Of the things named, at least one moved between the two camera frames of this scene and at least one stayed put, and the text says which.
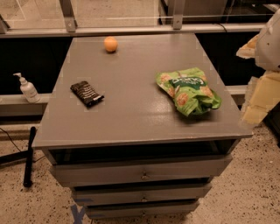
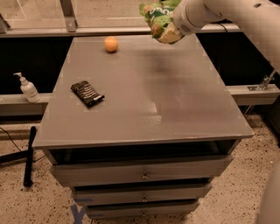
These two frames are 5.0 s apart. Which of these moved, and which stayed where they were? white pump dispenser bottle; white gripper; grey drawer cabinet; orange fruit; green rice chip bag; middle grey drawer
Moved: green rice chip bag; white gripper
Stayed: orange fruit; white pump dispenser bottle; grey drawer cabinet; middle grey drawer
